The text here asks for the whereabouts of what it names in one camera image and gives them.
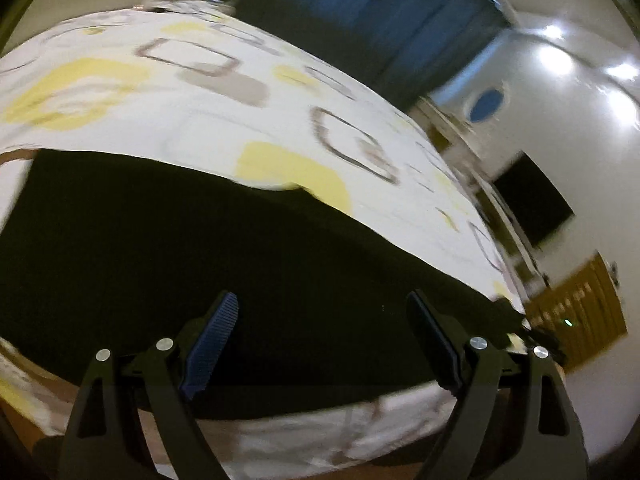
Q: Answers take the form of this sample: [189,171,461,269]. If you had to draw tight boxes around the black pants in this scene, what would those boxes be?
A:
[0,149,527,421]

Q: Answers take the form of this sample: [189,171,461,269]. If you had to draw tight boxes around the black wall television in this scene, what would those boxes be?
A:
[492,150,575,250]

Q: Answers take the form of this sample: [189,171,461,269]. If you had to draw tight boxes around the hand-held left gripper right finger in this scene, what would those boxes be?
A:
[405,290,588,480]

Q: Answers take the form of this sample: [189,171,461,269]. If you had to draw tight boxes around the brown wooden door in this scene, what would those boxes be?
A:
[524,252,629,374]

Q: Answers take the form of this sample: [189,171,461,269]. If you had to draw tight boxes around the dark blue curtain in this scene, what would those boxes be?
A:
[234,0,517,111]

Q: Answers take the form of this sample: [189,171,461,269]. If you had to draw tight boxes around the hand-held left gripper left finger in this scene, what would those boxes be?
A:
[57,290,241,480]

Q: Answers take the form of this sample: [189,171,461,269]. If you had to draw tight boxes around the white patterned bed sheet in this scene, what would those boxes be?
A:
[0,0,527,480]

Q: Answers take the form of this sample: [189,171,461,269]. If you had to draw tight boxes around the white side cabinet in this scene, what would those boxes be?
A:
[409,94,548,293]

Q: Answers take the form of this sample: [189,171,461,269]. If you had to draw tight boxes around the blue oval wall mirror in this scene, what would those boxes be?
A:
[467,86,506,124]

